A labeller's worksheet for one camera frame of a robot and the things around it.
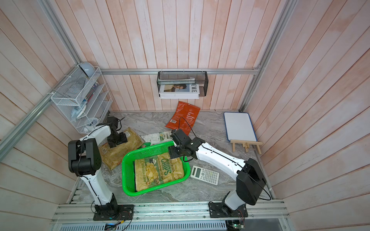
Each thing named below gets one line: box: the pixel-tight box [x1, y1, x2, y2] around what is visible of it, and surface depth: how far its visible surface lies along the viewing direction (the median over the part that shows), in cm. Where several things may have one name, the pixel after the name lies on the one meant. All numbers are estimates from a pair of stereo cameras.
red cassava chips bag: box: [165, 100, 201, 136], surface depth 117 cm
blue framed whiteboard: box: [223, 111, 258, 142], surface depth 111 cm
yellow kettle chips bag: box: [134, 154, 185, 192], surface depth 85 cm
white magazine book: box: [158, 83, 200, 100], surface depth 95 cm
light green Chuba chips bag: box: [139, 131, 174, 147], surface depth 103 cm
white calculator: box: [190, 165, 220, 186], surface depth 87 cm
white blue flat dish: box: [70, 104, 87, 123], surface depth 81 cm
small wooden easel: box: [230, 139, 264, 155], surface depth 100 cm
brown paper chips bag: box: [99, 127, 145, 171], surface depth 100 cm
